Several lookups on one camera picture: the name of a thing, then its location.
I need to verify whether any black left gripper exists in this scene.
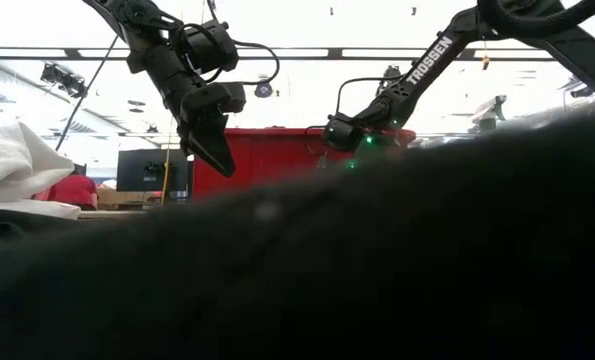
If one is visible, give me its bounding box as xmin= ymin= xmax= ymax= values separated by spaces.
xmin=179 ymin=82 xmax=248 ymax=179

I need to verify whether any red plastic laundry bin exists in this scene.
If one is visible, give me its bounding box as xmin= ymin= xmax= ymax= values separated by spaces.
xmin=191 ymin=127 xmax=419 ymax=202

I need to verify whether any black garment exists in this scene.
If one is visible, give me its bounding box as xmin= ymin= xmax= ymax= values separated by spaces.
xmin=0 ymin=107 xmax=595 ymax=360

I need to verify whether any yellow pole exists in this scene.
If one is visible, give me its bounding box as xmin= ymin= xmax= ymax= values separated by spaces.
xmin=160 ymin=117 xmax=173 ymax=207

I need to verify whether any black monitor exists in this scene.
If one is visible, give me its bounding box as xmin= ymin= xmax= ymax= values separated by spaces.
xmin=116 ymin=148 xmax=192 ymax=194

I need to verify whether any cardboard box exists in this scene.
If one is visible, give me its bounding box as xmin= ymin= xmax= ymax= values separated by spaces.
xmin=96 ymin=187 xmax=148 ymax=209

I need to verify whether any black beam with lights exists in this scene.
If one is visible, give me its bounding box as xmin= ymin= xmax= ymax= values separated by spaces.
xmin=0 ymin=46 xmax=595 ymax=62

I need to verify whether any person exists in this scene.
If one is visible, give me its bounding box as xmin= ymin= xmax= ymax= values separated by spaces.
xmin=33 ymin=173 xmax=100 ymax=211

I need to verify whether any black ceiling spotlight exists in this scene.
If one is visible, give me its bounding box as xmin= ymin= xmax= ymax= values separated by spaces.
xmin=40 ymin=63 xmax=89 ymax=100

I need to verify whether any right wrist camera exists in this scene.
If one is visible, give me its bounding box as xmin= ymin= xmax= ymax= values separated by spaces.
xmin=323 ymin=113 xmax=367 ymax=152

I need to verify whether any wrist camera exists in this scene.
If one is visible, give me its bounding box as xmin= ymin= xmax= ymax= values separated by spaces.
xmin=181 ymin=20 xmax=239 ymax=75
xmin=323 ymin=113 xmax=367 ymax=152

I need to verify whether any right arm cable loop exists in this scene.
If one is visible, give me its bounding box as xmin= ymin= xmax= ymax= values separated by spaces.
xmin=335 ymin=75 xmax=403 ymax=119

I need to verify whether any arm cable loop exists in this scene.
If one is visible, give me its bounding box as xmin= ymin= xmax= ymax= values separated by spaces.
xmin=335 ymin=75 xmax=403 ymax=119
xmin=171 ymin=22 xmax=281 ymax=86

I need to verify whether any black hanging camera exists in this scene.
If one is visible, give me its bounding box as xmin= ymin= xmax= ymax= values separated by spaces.
xmin=375 ymin=64 xmax=403 ymax=96

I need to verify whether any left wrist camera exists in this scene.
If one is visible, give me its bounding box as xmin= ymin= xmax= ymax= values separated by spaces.
xmin=181 ymin=20 xmax=239 ymax=75

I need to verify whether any left arm cable loop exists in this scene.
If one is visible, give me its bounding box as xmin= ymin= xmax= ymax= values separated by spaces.
xmin=171 ymin=22 xmax=281 ymax=86

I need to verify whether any long black cable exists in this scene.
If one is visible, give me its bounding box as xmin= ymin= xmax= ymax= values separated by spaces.
xmin=55 ymin=34 xmax=121 ymax=151

